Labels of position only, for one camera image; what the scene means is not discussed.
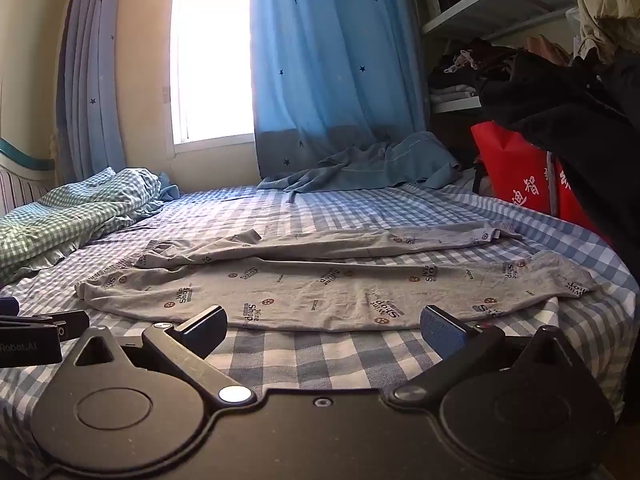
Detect small blue cloth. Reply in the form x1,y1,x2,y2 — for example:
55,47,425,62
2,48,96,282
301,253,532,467
157,172,182,202

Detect bright window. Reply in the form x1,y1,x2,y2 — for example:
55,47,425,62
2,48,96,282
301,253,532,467
169,0,257,157

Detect beige hanging garment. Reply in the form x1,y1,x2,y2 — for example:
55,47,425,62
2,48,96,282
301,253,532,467
570,0,640,67

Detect grey-blue star curtain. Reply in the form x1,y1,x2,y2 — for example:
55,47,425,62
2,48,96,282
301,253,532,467
54,0,127,186

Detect blue star curtain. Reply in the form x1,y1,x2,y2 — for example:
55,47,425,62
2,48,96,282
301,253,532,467
249,0,432,182

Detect green checked quilt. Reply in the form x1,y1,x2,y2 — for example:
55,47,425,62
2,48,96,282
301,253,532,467
0,167,167,284

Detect striped headboard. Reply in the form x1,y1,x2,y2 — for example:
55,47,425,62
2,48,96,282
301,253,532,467
0,137,57,217

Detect white shelf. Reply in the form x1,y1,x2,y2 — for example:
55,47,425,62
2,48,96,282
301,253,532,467
414,0,587,116

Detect grey printed pants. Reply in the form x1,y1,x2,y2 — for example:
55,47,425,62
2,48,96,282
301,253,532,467
75,220,601,333

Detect blue blanket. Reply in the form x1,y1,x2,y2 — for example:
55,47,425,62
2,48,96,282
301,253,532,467
257,131,462,204

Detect red bag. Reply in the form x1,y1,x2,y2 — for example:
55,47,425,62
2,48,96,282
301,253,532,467
470,120,615,247

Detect pile of dark clothes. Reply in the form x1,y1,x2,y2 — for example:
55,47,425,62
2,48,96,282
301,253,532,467
427,37,527,107

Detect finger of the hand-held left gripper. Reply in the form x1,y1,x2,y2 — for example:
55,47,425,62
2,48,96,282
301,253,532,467
0,309,91,342

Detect black jacket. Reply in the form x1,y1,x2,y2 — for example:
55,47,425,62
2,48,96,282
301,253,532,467
479,49,640,281

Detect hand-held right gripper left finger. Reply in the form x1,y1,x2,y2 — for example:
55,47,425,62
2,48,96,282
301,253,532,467
61,304,256,405

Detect blue checked bed sheet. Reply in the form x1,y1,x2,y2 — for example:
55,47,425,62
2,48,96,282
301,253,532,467
0,180,640,480

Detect pink garment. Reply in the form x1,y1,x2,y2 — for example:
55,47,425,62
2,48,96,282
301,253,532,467
524,34,572,67

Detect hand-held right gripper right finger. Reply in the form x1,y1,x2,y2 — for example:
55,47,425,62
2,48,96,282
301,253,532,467
382,304,576,405

